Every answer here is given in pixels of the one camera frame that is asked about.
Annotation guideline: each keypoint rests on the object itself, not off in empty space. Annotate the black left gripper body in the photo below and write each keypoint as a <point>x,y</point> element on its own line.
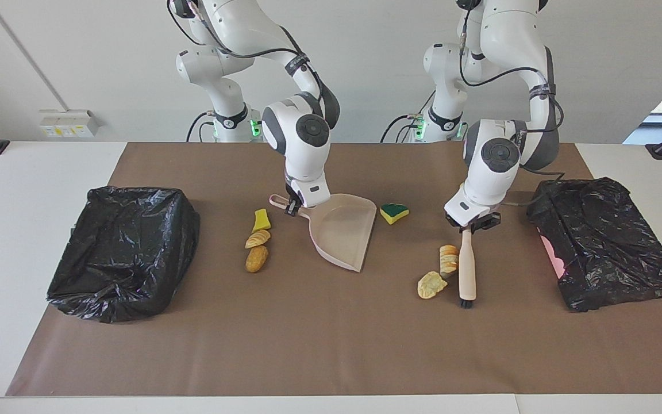
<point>480,223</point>

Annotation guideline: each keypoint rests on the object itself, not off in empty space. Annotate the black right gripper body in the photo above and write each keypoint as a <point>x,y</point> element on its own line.
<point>294,198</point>

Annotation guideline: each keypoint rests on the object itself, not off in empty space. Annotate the plain yellow sponge piece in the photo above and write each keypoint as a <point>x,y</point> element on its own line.
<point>261,221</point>

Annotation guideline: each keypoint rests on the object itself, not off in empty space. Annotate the striped toy croissant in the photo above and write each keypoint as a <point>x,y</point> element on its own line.
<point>449,260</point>

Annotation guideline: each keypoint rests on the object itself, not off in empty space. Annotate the beige hand brush black bristles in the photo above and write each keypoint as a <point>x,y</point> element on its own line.
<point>467,270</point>

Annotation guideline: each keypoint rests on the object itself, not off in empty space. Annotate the small toy croissant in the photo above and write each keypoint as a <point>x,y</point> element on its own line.
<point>257,238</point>

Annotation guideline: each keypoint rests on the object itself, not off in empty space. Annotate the pale pink plastic dustpan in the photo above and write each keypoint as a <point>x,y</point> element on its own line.
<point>342,236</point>

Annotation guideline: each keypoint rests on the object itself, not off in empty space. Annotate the brown toy bread roll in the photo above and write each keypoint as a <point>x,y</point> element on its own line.
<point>256,260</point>

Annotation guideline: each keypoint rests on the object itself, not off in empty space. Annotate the pale yellow toy bread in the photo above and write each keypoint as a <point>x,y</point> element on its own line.
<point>431,284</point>

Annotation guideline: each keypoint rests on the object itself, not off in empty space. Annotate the heart-shaped green yellow sponge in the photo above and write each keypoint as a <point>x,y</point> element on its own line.
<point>393,214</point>

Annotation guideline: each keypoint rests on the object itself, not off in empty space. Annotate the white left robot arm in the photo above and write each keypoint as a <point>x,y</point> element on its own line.
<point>495,172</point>

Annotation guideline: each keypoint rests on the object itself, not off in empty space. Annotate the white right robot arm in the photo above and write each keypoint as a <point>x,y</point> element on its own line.
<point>308,155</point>

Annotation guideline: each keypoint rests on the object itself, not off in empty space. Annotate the black trash bag pink bin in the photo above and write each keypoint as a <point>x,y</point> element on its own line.
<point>607,241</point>

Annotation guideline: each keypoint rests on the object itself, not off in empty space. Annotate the black trash bag lined bin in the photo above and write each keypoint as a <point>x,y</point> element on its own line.
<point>124,259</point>

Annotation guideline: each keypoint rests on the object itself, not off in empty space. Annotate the brown paper table mat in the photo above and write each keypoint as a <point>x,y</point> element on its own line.
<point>331,356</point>

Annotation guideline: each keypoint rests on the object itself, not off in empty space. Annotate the white wall socket box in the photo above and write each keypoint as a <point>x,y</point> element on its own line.
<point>66,123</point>

